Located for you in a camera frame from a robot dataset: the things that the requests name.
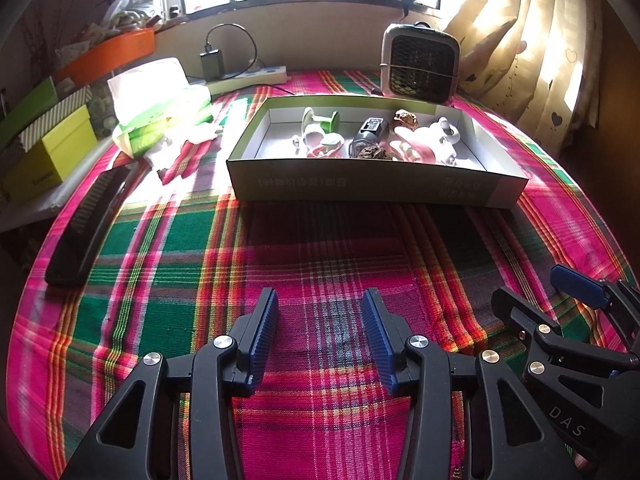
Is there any black cable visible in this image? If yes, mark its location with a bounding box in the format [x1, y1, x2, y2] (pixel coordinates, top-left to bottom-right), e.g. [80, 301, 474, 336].
[205, 22, 301, 96]

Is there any green cardboard box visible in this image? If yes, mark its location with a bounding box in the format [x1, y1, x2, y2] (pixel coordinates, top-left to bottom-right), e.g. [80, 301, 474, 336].
[226, 94, 530, 209]

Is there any white plastic bag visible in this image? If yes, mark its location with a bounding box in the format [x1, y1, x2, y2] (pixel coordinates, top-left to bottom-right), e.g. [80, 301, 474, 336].
[100, 0, 166, 31]

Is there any pink oval case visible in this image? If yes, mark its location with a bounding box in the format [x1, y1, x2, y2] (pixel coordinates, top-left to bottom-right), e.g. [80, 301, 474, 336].
[392, 127, 441, 163]

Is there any pink green plaid blanket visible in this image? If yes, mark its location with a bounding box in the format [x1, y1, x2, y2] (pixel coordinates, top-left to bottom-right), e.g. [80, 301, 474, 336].
[7, 69, 633, 480]

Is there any small grey fan heater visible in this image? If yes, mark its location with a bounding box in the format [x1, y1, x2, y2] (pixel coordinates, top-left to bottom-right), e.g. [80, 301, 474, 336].
[380, 21, 460, 98]

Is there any crumpled white tissue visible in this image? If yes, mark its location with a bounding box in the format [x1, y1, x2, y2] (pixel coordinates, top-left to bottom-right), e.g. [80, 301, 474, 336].
[150, 122, 223, 168]

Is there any white power strip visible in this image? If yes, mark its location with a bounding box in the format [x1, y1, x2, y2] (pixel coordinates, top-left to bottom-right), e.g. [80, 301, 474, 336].
[205, 64, 288, 95]

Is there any green white spool holder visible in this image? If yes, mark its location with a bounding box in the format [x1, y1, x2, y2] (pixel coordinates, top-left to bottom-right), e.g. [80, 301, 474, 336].
[301, 106, 342, 136]

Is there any orange box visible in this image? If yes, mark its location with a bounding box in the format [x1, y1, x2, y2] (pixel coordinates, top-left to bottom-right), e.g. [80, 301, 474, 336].
[55, 28, 157, 83]

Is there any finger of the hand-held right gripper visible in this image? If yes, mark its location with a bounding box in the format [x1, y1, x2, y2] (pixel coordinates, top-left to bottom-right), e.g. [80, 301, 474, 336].
[550, 263, 640, 341]
[491, 287, 640, 396]

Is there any green tissue pack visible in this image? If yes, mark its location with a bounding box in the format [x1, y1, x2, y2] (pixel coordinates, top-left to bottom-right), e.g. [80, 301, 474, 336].
[107, 57, 213, 158]

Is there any black phone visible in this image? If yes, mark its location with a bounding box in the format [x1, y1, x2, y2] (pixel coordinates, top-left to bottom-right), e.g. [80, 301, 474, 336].
[44, 165, 133, 288]

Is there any lime yellow box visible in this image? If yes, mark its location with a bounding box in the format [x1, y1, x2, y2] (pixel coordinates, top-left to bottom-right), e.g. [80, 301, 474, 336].
[0, 105, 97, 206]

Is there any striped box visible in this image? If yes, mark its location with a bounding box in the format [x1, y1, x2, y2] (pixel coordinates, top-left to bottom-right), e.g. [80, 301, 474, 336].
[15, 85, 93, 153]

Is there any black handheld device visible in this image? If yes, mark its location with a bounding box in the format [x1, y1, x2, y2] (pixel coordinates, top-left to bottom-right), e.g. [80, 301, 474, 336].
[348, 116, 391, 158]

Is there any cream heart-print curtain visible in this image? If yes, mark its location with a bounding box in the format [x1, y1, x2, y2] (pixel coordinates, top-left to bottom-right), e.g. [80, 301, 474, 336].
[442, 0, 606, 158]

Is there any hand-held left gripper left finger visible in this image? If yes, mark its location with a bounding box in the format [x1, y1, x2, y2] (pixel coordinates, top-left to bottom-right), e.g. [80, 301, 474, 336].
[60, 287, 280, 480]

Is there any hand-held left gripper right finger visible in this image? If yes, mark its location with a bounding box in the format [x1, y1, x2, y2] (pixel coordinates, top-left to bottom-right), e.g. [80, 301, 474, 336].
[361, 287, 576, 480]

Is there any dark green flat box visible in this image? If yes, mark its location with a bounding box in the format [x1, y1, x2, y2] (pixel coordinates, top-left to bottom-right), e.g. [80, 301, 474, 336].
[0, 76, 58, 148]

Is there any black charger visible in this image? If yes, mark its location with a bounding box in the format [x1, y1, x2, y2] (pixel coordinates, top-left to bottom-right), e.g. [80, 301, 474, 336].
[200, 50, 223, 81]

